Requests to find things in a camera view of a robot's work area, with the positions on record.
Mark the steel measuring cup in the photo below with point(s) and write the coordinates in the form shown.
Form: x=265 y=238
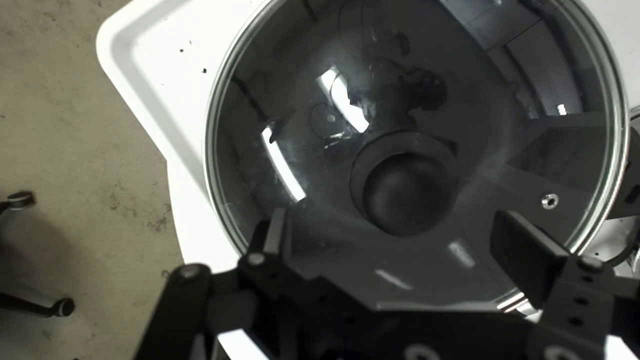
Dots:
x=616 y=243

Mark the white plastic tray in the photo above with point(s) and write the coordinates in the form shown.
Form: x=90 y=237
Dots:
x=153 y=66

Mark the black cooking pot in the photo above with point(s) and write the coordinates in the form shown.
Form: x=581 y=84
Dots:
x=633 y=167

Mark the round white table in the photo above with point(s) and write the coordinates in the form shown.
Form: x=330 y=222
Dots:
x=200 y=226

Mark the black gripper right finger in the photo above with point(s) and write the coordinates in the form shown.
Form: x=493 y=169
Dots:
x=527 y=257

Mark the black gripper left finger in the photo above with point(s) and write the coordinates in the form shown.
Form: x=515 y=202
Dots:
x=277 y=233

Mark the round glass pot lid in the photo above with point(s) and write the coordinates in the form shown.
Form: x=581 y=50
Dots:
x=413 y=100

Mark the black metal stand leg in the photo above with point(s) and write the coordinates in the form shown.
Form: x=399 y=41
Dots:
x=40 y=305
x=18 y=200

